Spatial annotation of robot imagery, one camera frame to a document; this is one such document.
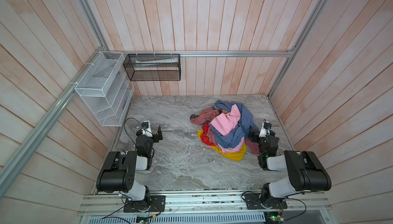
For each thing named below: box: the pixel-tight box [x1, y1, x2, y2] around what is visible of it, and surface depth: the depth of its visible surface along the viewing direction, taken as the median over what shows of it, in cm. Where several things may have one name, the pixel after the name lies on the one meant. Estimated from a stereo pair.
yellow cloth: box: [197, 129, 248, 162], surface depth 89 cm
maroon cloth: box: [189, 107, 221, 126], surface depth 101 cm
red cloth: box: [200, 123, 215, 147], surface depth 94 cm
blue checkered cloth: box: [208, 100, 259, 148], surface depth 90 cm
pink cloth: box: [210, 104, 246, 154], surface depth 88 cm
